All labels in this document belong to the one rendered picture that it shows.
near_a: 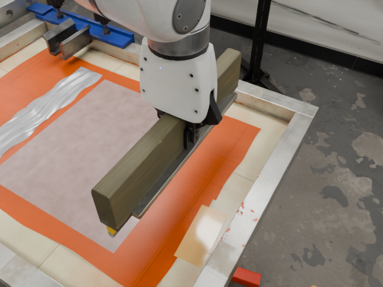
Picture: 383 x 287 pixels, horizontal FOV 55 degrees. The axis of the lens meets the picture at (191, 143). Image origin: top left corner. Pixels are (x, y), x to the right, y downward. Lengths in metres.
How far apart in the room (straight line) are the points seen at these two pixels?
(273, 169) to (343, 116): 1.73
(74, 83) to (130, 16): 0.61
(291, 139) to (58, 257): 0.46
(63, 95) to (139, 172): 0.46
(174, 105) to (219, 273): 0.25
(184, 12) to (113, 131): 0.50
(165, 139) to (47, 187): 0.30
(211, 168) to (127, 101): 0.27
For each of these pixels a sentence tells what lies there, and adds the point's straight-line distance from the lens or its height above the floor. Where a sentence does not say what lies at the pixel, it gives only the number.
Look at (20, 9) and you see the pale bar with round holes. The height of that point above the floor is 1.01.
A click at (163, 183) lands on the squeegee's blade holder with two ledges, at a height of 1.08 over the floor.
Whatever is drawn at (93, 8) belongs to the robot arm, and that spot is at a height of 1.34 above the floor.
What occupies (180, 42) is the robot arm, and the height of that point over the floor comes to 1.27.
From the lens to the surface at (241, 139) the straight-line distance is 0.75.
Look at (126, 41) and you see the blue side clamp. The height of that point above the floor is 1.00.
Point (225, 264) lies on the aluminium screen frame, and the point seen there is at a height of 0.99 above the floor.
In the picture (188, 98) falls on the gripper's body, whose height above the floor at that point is 1.20.
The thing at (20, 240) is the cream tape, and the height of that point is 0.95.
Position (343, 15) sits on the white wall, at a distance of 2.62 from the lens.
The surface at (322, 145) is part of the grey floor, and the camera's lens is 2.15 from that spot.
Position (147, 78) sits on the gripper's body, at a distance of 0.49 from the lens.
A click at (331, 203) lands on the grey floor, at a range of 1.92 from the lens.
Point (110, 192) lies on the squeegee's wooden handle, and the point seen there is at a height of 1.15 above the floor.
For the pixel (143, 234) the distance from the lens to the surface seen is 0.63.
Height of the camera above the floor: 1.50
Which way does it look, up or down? 47 degrees down
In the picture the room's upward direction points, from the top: straight up
